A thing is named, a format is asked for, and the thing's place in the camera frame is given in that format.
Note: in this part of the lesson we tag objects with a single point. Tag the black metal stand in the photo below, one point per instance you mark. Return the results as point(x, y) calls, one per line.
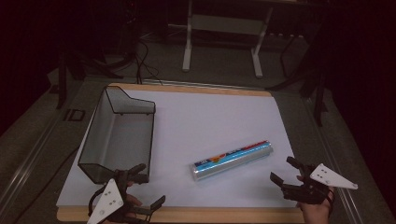
point(62, 81)
point(319, 93)

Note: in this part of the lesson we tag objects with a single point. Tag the metal rail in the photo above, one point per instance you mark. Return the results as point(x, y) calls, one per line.
point(28, 161)
point(330, 155)

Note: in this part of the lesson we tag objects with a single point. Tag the person's right hand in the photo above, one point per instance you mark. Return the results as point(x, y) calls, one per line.
point(316, 214)

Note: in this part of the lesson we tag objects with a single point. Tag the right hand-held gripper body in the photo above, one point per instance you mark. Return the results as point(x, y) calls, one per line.
point(314, 189)

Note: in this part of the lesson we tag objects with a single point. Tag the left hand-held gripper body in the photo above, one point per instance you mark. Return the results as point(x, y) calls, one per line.
point(107, 199)

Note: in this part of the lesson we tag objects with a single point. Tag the white metal desk frame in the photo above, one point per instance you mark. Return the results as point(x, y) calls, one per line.
point(186, 53)

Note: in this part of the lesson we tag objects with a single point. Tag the silver roll with colourful label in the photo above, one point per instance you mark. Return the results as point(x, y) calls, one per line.
point(232, 160)

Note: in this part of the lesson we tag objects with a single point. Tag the white paper sheet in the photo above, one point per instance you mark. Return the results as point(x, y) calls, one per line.
point(199, 124)

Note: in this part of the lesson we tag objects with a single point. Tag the person's left hand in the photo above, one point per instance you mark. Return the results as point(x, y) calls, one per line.
point(132, 202)

